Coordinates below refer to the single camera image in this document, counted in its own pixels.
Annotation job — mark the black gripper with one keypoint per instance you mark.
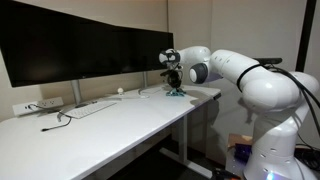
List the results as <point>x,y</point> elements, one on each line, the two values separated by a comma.
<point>174,78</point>

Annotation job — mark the blue terry towel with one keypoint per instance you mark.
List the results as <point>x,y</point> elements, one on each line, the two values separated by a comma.
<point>175,93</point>

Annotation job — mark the white robot base platform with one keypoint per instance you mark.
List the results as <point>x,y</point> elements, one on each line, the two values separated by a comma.
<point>233,166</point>

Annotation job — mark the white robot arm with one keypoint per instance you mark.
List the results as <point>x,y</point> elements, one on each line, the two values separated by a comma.
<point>266,86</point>

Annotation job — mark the white desk leg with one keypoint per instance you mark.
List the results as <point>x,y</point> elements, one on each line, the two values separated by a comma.
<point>182,140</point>

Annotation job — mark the grey monitor stand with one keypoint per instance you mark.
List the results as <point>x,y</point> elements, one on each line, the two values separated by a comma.
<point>76,91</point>
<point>145,78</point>

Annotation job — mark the small white mouse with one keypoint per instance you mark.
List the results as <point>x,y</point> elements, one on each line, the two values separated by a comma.
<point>143,97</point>

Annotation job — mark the small white ball figure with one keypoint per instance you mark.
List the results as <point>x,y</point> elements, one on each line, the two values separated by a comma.
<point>120,90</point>

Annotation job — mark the cardboard box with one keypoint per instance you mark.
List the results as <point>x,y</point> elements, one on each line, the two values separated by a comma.
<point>240,139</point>

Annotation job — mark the white keyboard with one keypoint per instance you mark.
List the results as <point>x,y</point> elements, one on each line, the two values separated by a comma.
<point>86,109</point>

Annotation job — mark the blue electronic device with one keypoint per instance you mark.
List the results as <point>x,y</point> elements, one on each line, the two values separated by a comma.
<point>242,153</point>

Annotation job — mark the large black monitor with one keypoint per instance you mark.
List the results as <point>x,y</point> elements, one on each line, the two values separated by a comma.
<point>50,43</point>

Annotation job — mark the white power strip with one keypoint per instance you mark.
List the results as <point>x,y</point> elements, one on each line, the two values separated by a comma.
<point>40,105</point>

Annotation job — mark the black vertical pole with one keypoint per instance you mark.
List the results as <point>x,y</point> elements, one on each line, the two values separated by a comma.
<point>306,30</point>

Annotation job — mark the black bar camera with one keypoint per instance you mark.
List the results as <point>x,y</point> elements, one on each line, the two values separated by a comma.
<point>270,60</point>

